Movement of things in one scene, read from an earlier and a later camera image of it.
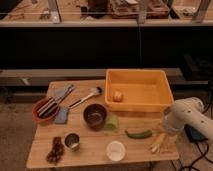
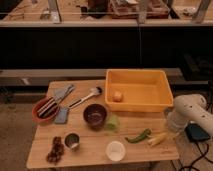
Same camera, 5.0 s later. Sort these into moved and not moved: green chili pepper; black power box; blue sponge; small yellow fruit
Moved: green chili pepper
Not moved: black power box; small yellow fruit; blue sponge
